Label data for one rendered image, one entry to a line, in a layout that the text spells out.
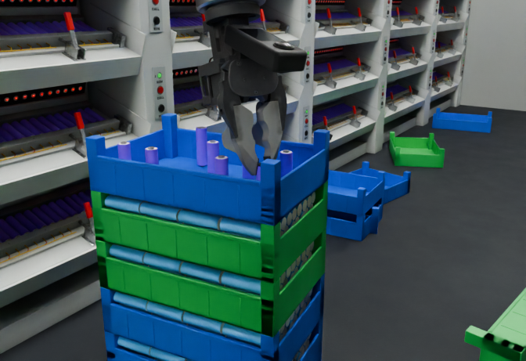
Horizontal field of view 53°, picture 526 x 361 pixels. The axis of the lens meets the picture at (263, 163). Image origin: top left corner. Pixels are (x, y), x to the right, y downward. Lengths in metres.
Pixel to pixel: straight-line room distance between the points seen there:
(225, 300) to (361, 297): 0.61
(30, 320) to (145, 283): 0.46
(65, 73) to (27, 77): 0.08
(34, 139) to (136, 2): 0.36
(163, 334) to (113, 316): 0.10
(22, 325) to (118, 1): 0.72
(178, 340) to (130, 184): 0.24
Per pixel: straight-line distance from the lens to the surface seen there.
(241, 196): 0.67
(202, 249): 0.73
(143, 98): 1.25
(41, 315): 1.25
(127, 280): 0.84
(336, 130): 2.20
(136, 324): 0.87
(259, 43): 0.63
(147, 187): 0.75
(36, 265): 1.18
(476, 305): 1.35
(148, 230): 0.78
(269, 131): 0.68
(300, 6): 1.79
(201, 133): 0.87
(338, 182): 1.77
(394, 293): 1.35
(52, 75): 1.10
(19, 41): 1.13
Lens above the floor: 0.66
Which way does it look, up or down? 17 degrees down
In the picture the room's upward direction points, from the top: straight up
